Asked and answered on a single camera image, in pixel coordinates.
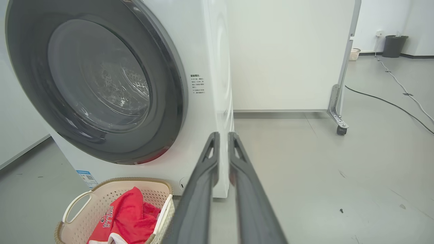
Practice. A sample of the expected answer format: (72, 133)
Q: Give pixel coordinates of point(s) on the small cream basket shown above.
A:
(354, 55)

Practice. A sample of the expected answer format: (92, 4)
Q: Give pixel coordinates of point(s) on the round glass washing machine door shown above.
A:
(162, 118)

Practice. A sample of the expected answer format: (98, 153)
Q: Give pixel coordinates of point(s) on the cream perforated laundry basket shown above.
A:
(95, 200)

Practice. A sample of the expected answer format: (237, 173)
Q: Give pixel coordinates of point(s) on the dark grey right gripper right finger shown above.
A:
(252, 210)

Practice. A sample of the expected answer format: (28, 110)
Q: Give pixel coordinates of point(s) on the steel perforated washer drum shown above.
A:
(129, 88)

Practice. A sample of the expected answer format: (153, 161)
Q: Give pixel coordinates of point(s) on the red white Bulls jersey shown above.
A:
(129, 217)

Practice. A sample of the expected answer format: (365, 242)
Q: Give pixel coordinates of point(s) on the dark grey trash bin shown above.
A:
(395, 45)

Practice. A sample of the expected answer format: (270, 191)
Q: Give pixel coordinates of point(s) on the white front-load washing machine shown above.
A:
(195, 51)

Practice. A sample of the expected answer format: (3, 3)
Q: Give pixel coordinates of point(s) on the blue energy label sticker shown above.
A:
(87, 179)

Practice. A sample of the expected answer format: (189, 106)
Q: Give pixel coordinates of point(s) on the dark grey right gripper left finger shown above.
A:
(196, 203)

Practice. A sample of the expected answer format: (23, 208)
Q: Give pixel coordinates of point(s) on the white wall socket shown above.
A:
(379, 33)

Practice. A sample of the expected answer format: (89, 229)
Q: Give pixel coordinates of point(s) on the white partition panel on castors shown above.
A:
(288, 51)

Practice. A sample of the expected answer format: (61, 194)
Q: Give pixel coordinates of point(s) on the printed instruction text label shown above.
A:
(197, 84)

